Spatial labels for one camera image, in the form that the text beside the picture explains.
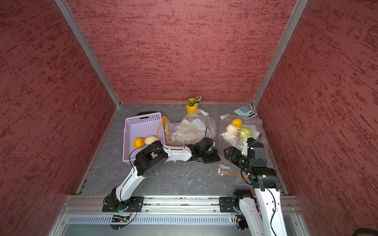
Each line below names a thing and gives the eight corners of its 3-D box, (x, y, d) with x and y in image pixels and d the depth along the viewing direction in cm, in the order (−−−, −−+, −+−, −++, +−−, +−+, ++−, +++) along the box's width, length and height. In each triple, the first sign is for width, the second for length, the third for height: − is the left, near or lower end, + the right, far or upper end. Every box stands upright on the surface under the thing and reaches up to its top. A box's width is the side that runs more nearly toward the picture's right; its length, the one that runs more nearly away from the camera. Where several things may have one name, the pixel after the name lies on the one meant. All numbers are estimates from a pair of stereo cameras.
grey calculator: (247, 122, 112) (248, 120, 110) (234, 112, 119) (235, 110, 117) (256, 115, 116) (257, 113, 114) (242, 106, 123) (243, 104, 121)
